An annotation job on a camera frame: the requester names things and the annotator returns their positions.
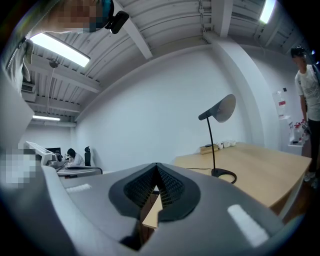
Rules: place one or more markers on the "white low cabinet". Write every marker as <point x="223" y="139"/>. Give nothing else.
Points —
<point x="295" y="150"/>

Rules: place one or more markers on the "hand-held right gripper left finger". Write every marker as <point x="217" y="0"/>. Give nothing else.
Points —
<point x="87" y="212"/>

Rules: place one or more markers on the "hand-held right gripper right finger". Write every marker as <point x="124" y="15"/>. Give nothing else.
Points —
<point x="212" y="212"/>

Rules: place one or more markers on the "black desk lamp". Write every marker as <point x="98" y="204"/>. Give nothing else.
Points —
<point x="225" y="107"/>

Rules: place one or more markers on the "clear water dispenser bottle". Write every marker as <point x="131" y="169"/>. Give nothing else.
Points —
<point x="281" y="102"/>

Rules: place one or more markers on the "black computer monitor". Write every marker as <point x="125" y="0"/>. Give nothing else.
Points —
<point x="53" y="150"/>

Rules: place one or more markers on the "square wooden table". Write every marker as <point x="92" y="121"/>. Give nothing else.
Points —
<point x="262" y="170"/>

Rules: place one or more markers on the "white slanted panel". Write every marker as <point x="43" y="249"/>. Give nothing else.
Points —
<point x="37" y="150"/>

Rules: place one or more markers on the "long ceiling light panel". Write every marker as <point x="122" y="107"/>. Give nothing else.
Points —
<point x="266" y="11"/>
<point x="60" y="50"/>
<point x="46" y="118"/>

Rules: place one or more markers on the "white air conditioner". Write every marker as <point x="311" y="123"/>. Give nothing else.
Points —
<point x="28" y="91"/>

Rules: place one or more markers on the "yellow tissue box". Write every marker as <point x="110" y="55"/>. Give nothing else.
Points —
<point x="206" y="150"/>

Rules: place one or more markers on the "black head-mounted camera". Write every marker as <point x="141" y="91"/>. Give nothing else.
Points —
<point x="118" y="21"/>

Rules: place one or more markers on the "round ceiling fitting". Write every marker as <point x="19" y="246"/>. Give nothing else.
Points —
<point x="53" y="63"/>

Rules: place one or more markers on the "white red-print plastic bag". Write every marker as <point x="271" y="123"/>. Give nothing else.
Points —
<point x="297" y="128"/>

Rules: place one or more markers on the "person's beige shirt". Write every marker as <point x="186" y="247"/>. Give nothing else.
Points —
<point x="10" y="100"/>

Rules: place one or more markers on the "grey office desk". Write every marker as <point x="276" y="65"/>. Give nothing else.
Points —
<point x="80" y="171"/>

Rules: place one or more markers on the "person's head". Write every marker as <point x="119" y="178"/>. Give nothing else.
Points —
<point x="75" y="15"/>

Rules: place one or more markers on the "white cup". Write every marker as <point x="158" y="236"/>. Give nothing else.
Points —
<point x="233" y="143"/>
<point x="220" y="145"/>
<point x="226" y="144"/>

